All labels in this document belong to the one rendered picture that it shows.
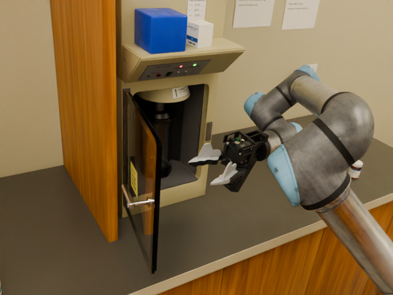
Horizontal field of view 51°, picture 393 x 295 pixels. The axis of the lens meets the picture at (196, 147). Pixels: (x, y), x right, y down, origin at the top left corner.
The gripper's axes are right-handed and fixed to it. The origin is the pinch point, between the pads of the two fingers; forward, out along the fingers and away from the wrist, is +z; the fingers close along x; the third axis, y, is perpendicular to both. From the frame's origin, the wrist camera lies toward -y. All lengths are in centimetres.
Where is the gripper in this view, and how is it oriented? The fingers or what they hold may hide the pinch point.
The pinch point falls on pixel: (202, 174)
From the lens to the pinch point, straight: 101.1
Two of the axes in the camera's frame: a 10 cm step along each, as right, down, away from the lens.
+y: 1.7, -8.0, -5.7
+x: 6.1, 5.4, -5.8
